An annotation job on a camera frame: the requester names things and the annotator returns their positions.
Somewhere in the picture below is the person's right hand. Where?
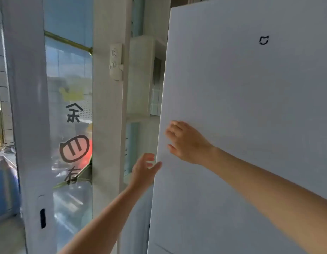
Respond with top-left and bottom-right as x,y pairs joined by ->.
165,121 -> 216,166

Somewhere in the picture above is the white refrigerator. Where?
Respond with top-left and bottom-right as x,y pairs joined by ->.
147,0 -> 327,254

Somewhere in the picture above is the person's left hand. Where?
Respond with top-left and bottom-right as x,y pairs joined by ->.
128,153 -> 163,195

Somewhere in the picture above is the person's right forearm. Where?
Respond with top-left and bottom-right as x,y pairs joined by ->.
203,146 -> 327,254

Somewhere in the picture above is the person's left forearm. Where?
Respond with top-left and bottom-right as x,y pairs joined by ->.
57,186 -> 151,254

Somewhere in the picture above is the white sliding glass door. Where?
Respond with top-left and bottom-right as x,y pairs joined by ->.
2,0 -> 133,254

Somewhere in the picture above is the white door latch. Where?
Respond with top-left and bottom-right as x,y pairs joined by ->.
109,43 -> 124,82

